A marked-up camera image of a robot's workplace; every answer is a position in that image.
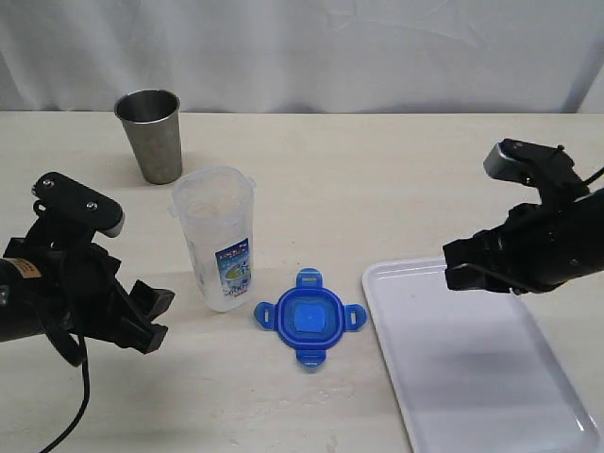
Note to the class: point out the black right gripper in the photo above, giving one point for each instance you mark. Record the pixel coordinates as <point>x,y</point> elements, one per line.
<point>536,257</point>

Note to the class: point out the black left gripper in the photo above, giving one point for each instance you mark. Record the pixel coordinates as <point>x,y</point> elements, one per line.
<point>58,283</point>

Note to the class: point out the white rectangular tray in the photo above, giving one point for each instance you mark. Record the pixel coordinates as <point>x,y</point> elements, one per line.
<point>471,371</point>

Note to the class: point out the blue snap-lock lid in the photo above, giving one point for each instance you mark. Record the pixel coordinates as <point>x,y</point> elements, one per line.
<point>310,318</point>

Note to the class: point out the stainless steel cup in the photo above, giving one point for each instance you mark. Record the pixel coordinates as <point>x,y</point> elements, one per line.
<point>151,123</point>

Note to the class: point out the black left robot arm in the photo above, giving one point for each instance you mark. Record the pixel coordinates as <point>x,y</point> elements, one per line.
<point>62,284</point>

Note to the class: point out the clear plastic tall container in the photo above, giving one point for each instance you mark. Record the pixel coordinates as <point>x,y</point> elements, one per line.
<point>215,209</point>

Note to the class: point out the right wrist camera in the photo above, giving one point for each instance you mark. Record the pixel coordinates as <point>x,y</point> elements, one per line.
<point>547,169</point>

